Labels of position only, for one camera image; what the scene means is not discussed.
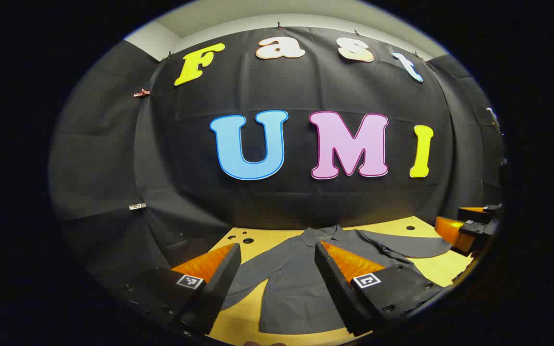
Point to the grey collared shirt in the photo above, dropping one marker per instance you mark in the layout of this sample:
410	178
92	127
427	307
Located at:
296	288

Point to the black backdrop cloth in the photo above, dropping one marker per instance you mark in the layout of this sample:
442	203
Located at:
296	202

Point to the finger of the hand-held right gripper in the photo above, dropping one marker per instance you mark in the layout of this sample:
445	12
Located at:
479	230
491	211

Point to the red cloth clip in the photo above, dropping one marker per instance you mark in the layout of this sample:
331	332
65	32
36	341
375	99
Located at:
141	92

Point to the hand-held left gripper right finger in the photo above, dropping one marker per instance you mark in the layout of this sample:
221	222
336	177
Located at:
337	293

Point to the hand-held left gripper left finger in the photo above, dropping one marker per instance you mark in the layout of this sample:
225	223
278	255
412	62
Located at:
219	288

